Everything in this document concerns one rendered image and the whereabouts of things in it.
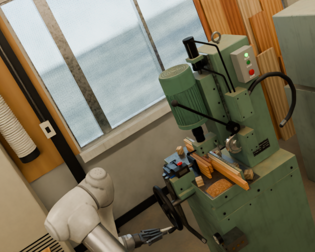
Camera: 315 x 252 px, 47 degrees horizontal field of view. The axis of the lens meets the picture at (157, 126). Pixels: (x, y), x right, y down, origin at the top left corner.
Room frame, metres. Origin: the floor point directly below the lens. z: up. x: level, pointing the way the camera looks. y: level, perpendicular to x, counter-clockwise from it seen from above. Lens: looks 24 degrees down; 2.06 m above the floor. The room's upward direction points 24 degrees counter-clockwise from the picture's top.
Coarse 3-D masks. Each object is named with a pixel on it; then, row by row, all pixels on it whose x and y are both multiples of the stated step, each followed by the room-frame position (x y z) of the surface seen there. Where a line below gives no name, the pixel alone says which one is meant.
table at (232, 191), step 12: (168, 156) 2.05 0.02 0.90; (180, 156) 1.98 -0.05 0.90; (192, 168) 1.80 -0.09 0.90; (204, 180) 1.64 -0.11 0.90; (216, 180) 1.60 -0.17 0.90; (228, 180) 1.55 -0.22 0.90; (192, 192) 1.66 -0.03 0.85; (204, 192) 1.54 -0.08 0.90; (228, 192) 1.49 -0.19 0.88; (216, 204) 1.46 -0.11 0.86
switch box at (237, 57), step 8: (240, 48) 1.72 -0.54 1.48; (248, 48) 1.68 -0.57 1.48; (232, 56) 1.70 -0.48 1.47; (240, 56) 1.67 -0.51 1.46; (240, 64) 1.67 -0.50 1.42; (248, 64) 1.68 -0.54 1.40; (256, 64) 1.69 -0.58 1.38; (240, 72) 1.68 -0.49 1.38; (248, 72) 1.67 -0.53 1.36; (256, 72) 1.68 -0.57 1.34; (240, 80) 1.70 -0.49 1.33; (248, 80) 1.67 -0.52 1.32
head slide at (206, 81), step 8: (200, 72) 1.79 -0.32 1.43; (208, 72) 1.76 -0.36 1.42; (200, 80) 1.72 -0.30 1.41; (208, 80) 1.73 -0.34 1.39; (200, 88) 1.74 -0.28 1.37; (208, 88) 1.72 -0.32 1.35; (216, 88) 1.73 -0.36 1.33; (208, 96) 1.72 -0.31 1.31; (216, 96) 1.73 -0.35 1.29; (208, 104) 1.72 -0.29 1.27; (216, 104) 1.73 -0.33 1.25; (208, 112) 1.75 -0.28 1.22; (216, 112) 1.72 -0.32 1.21; (224, 112) 1.73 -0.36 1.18; (208, 120) 1.79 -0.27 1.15; (224, 120) 1.73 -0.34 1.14; (208, 128) 1.82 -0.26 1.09; (216, 128) 1.72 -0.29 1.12; (224, 128) 1.73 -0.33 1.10; (224, 136) 1.72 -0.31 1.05; (224, 144) 1.72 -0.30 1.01
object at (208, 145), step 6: (210, 132) 1.80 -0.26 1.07; (210, 138) 1.74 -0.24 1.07; (216, 138) 1.75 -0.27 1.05; (192, 144) 1.77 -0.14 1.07; (198, 144) 1.73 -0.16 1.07; (204, 144) 1.73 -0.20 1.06; (210, 144) 1.74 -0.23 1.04; (198, 150) 1.72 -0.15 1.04; (204, 150) 1.72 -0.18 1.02; (210, 150) 1.73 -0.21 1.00
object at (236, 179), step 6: (186, 144) 2.02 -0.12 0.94; (192, 150) 1.93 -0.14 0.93; (216, 162) 1.69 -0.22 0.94; (216, 168) 1.68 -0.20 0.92; (222, 168) 1.62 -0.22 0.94; (228, 174) 1.55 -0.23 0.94; (234, 174) 1.52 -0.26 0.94; (234, 180) 1.51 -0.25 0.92; (240, 180) 1.46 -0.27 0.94; (246, 186) 1.42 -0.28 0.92
